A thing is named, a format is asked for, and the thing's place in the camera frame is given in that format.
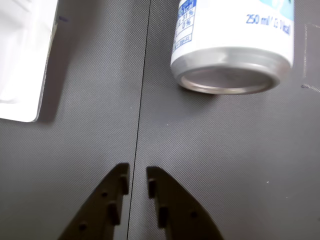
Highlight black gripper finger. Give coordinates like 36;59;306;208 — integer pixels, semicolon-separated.
57;163;131;240
146;166;226;240

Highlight white and blue drink can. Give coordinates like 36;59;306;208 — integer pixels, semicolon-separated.
170;0;295;95

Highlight dark grey table mat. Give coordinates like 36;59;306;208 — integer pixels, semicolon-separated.
0;0;151;240
127;0;320;240

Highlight white blister package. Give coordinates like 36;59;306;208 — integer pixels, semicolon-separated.
0;0;60;123

